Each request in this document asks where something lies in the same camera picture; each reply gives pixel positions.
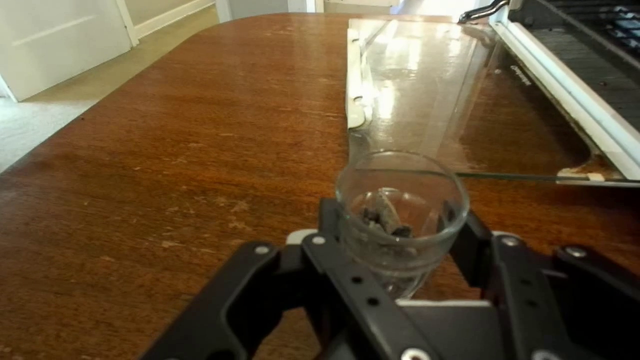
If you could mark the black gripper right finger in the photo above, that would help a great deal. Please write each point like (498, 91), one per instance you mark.
(533, 292)

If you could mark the white toaster oven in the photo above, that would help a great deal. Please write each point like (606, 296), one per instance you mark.
(587, 67)

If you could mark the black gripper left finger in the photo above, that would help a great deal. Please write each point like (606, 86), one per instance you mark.
(346, 292)

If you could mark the small clear glass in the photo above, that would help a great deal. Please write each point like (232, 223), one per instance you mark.
(393, 262)

